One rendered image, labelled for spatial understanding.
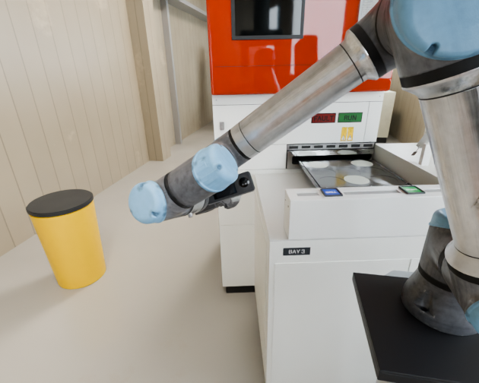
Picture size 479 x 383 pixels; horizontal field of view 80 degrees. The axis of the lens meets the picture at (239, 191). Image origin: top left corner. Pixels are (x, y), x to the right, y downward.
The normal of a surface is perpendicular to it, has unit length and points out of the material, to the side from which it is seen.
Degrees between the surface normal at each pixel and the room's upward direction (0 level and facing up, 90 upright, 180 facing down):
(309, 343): 90
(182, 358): 0
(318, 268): 90
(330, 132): 90
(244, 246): 90
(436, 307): 72
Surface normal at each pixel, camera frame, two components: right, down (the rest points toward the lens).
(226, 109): 0.03, 0.40
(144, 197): -0.43, 0.06
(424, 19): -0.29, 0.26
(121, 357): -0.02, -0.92
